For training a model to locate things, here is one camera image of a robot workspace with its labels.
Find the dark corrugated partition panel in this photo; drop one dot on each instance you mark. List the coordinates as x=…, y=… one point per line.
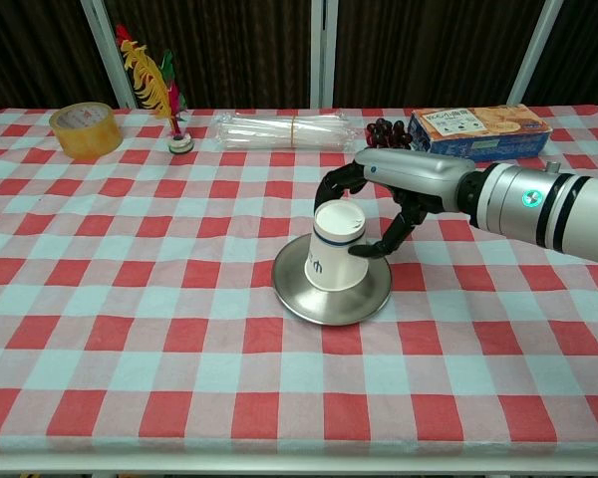
x=35, y=55
x=588, y=55
x=229, y=55
x=428, y=55

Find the aluminium partition post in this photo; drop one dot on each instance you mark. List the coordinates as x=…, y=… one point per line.
x=324, y=55
x=107, y=55
x=533, y=55

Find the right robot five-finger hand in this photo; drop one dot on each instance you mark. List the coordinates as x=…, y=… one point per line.
x=408, y=169

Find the bundle of clear straws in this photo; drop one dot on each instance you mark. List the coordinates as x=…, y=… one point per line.
x=279, y=132

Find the clear packing tape roll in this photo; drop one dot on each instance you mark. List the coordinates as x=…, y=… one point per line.
x=87, y=139

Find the orange blue biscuit box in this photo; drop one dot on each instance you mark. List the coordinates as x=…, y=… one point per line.
x=478, y=137

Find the white paper cup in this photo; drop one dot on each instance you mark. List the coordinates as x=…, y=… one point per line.
x=331, y=259

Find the colourful feather shuttlecock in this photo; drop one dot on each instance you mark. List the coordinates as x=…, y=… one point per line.
x=152, y=89

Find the round metal plate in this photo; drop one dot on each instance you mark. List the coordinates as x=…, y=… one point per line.
x=339, y=306

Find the red white checked tablecloth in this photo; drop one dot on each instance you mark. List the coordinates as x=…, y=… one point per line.
x=154, y=323

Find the dark red grape bunch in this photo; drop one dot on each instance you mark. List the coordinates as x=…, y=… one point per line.
x=386, y=133

